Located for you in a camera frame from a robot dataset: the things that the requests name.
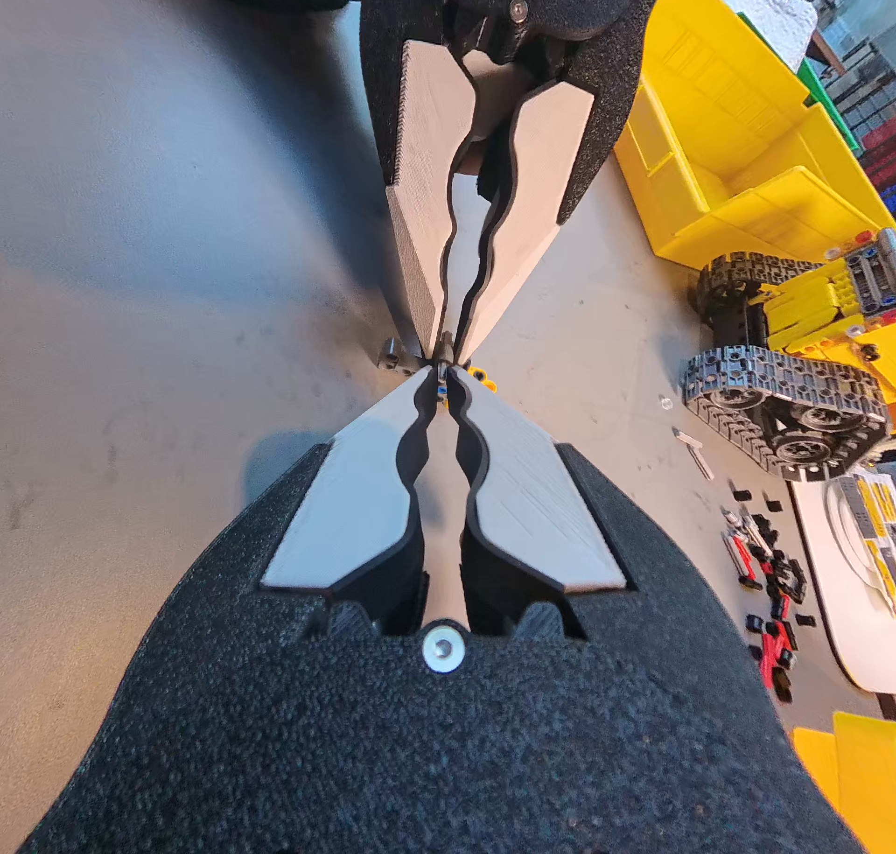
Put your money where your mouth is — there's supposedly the green storage bin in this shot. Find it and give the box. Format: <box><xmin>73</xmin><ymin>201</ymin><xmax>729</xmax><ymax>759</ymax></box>
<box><xmin>658</xmin><ymin>0</ymin><xmax>861</xmax><ymax>151</ymax></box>

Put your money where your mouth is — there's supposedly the grey angled brick beam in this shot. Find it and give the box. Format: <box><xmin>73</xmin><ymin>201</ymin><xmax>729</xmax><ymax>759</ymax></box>
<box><xmin>377</xmin><ymin>338</ymin><xmax>422</xmax><ymax>377</ymax></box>

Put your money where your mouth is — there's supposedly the yellow tracked toy bulldozer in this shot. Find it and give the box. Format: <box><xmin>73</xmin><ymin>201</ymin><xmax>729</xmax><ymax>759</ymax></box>
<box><xmin>682</xmin><ymin>227</ymin><xmax>896</xmax><ymax>484</ymax></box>

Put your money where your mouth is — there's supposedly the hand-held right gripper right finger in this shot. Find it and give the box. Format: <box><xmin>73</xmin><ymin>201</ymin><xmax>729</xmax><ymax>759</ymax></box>
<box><xmin>448</xmin><ymin>366</ymin><xmax>628</xmax><ymax>595</ymax></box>

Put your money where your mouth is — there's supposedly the rack of coloured bins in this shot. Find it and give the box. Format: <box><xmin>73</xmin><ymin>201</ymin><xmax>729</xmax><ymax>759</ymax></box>
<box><xmin>819</xmin><ymin>28</ymin><xmax>896</xmax><ymax>218</ymax></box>

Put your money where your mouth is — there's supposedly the yellow storage bin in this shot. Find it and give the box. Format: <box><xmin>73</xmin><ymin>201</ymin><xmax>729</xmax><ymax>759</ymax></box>
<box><xmin>615</xmin><ymin>0</ymin><xmax>896</xmax><ymax>270</ymax></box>
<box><xmin>791</xmin><ymin>710</ymin><xmax>896</xmax><ymax>854</ymax></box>

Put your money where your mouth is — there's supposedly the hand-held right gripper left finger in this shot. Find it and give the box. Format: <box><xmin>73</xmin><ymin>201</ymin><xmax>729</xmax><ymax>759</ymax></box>
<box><xmin>259</xmin><ymin>365</ymin><xmax>438</xmax><ymax>595</ymax></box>

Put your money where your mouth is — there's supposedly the grey desk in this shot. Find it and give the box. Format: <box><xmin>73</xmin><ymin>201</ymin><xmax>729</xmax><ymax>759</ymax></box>
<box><xmin>0</xmin><ymin>0</ymin><xmax>896</xmax><ymax>854</ymax></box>

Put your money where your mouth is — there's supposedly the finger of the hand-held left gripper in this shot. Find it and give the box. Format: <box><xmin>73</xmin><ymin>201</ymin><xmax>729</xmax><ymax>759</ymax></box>
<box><xmin>385</xmin><ymin>39</ymin><xmax>478</xmax><ymax>364</ymax></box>
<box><xmin>454</xmin><ymin>83</ymin><xmax>596</xmax><ymax>367</ymax></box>

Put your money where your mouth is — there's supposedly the pile of small black pins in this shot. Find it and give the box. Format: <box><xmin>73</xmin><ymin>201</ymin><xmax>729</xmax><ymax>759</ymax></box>
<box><xmin>721</xmin><ymin>479</ymin><xmax>819</xmax><ymax>704</ymax></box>

